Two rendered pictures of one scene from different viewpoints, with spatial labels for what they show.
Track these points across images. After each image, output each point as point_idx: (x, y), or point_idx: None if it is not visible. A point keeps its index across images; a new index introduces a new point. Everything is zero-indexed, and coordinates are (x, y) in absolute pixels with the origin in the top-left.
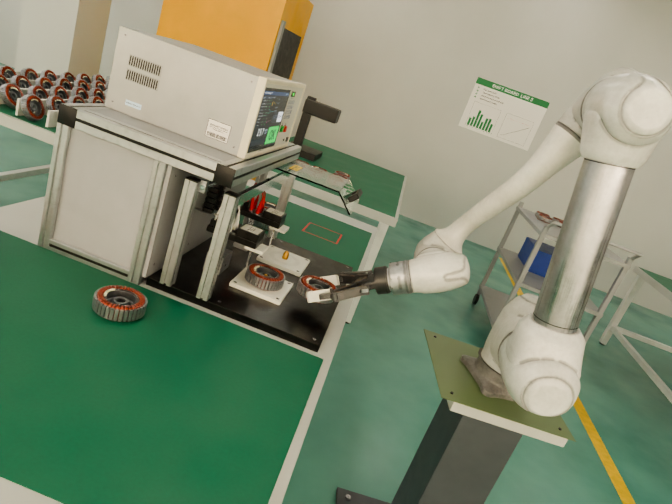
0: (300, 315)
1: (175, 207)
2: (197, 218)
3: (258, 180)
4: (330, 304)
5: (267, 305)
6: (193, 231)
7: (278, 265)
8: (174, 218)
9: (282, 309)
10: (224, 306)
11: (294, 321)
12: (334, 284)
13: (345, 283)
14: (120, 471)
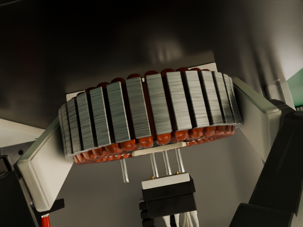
0: (237, 27)
1: (244, 197)
2: (150, 177)
3: None
4: (1, 29)
5: (236, 65)
6: (149, 157)
7: (22, 131)
8: (234, 181)
9: (233, 52)
10: (292, 74)
11: (297, 17)
12: (43, 152)
13: (21, 188)
14: None
